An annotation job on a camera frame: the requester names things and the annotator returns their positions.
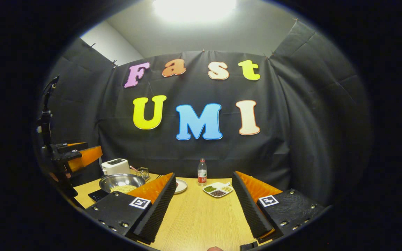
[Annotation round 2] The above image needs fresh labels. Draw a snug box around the white round plate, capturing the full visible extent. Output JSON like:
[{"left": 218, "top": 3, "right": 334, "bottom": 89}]
[{"left": 174, "top": 178, "right": 188, "bottom": 195}]

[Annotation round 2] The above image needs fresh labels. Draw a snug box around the pile of yellow soybeans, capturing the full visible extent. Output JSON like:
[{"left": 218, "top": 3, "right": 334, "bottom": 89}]
[{"left": 110, "top": 185, "right": 137, "bottom": 194}]

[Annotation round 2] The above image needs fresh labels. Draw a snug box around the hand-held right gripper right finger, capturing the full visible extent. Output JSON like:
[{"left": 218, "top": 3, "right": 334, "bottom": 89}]
[{"left": 232, "top": 171, "right": 325, "bottom": 244}]

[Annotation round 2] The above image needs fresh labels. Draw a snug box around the steel pot with black handle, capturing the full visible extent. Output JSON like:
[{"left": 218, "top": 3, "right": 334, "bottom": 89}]
[{"left": 99, "top": 173, "right": 146, "bottom": 194}]

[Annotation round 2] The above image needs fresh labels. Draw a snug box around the white toaster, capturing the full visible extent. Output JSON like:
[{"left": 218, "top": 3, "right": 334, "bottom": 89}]
[{"left": 101, "top": 159, "right": 131, "bottom": 176}]

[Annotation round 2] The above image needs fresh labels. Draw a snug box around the black induction cooktop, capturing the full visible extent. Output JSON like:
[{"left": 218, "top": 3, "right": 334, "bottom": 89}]
[{"left": 88, "top": 188, "right": 111, "bottom": 203}]

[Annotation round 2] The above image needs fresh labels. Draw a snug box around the clear water bottle red label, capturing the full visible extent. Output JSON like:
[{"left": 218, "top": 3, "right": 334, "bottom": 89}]
[{"left": 198, "top": 159, "right": 208, "bottom": 187}]

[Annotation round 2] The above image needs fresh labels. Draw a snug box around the white divided dish of beans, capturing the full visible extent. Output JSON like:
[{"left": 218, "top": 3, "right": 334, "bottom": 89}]
[{"left": 203, "top": 182, "right": 234, "bottom": 198}]

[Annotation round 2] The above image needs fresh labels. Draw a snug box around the black backdrop cloth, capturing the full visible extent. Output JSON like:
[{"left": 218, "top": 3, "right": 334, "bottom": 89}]
[{"left": 37, "top": 19, "right": 374, "bottom": 210}]

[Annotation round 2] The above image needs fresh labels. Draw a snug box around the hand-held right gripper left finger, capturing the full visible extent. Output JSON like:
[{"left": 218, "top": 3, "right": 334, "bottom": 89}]
[{"left": 84, "top": 173, "right": 177, "bottom": 244}]

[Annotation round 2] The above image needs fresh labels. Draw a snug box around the ceiling light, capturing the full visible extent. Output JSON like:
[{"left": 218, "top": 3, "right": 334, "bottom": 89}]
[{"left": 152, "top": 0, "right": 238, "bottom": 22}]

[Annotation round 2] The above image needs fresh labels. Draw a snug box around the black tripod stand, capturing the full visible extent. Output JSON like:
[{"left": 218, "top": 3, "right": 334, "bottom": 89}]
[{"left": 36, "top": 76, "right": 60, "bottom": 149}]

